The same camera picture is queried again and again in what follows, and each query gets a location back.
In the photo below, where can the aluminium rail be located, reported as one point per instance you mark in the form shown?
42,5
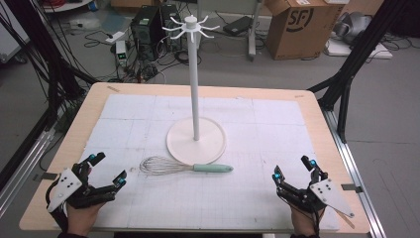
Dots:
23,168
360,185

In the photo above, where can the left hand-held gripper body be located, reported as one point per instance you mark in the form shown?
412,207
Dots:
66,186

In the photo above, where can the grey rounded appliance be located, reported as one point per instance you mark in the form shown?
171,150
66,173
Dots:
351,26

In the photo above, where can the white grid mat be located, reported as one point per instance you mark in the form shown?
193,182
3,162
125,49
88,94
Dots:
231,198

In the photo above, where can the strip of brown tape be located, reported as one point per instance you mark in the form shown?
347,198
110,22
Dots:
113,89

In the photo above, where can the grey table clamp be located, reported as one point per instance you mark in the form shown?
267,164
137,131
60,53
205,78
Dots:
351,187
46,176

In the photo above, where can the person's left hand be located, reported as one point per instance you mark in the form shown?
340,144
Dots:
82,219

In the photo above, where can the white power strip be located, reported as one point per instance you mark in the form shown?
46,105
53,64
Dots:
115,37

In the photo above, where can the black computer tower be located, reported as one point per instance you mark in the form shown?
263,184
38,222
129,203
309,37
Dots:
145,33
171,23

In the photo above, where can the grey metal stand leg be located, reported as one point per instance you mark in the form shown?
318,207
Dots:
252,36

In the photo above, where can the person's right hand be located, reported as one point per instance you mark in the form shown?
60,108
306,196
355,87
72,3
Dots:
303,221

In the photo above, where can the flat black device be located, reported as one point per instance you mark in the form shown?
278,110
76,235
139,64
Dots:
237,25

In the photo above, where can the brown cardboard box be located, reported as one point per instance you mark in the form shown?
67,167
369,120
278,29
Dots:
297,36

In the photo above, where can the white hook rack stand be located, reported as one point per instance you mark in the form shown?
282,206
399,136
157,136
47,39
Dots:
195,142

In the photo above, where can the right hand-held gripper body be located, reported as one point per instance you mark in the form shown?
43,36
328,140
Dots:
327,191

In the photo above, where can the white flat board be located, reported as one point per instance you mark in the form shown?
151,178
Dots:
360,51

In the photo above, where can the white device with green display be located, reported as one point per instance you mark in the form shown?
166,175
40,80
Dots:
121,53

